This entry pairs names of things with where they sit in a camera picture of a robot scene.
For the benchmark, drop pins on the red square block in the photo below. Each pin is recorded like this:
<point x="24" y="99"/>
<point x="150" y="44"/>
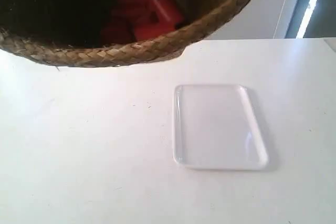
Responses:
<point x="151" y="27"/>

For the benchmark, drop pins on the red round-headed peg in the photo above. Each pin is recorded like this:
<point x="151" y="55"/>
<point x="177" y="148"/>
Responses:
<point x="125" y="15"/>

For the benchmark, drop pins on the brown woven wicker basket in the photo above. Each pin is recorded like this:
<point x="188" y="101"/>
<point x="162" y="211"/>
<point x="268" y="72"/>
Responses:
<point x="67" y="32"/>

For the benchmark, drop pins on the red blocks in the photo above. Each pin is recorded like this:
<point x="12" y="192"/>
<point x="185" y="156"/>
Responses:
<point x="168" y="12"/>

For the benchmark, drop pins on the white rectangular plastic tray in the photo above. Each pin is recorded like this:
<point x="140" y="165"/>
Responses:
<point x="215" y="128"/>

